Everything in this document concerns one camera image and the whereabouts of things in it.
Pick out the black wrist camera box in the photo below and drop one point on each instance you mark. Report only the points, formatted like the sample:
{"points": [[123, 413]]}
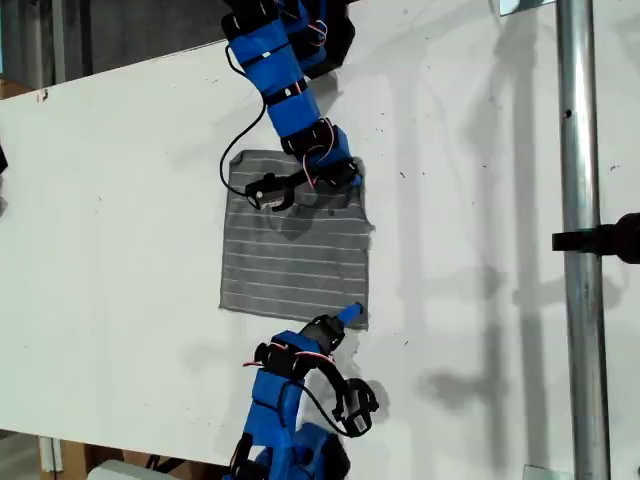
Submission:
{"points": [[360, 407], [265, 192]]}

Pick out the black camera stalk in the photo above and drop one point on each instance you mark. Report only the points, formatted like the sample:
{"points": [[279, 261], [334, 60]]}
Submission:
{"points": [[332, 372], [295, 187]]}

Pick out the grey striped towel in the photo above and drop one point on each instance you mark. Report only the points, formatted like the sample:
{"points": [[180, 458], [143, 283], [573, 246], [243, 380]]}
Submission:
{"points": [[295, 260]]}

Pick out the black clamp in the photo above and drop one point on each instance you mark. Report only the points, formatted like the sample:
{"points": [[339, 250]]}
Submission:
{"points": [[600, 239]]}

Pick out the steel post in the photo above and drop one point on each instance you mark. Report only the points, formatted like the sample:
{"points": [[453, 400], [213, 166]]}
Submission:
{"points": [[582, 150]]}

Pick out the white table leg bracket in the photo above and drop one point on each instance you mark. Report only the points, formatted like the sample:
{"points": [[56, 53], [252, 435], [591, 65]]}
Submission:
{"points": [[50, 454]]}

